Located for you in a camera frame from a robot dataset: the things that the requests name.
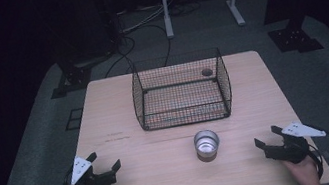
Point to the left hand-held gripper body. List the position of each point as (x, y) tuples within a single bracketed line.
[(94, 182)]

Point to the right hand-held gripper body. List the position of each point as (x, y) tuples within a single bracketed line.
[(292, 149)]

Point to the person's right hand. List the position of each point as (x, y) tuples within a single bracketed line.
[(304, 173)]

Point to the silver metal cup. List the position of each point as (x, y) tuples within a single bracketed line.
[(206, 144)]

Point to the black stand with base plate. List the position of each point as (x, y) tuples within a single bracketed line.
[(73, 77), (295, 38)]

